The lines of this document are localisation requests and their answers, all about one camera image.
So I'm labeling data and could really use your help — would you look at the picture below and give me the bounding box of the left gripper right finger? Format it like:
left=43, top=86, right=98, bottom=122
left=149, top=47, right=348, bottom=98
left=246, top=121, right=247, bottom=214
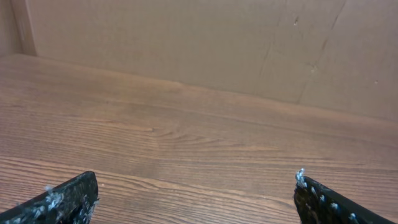
left=294, top=169, right=394, bottom=224

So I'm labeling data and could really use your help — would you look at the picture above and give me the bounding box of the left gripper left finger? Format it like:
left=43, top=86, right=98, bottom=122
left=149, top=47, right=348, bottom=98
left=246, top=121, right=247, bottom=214
left=1, top=171, right=99, bottom=224

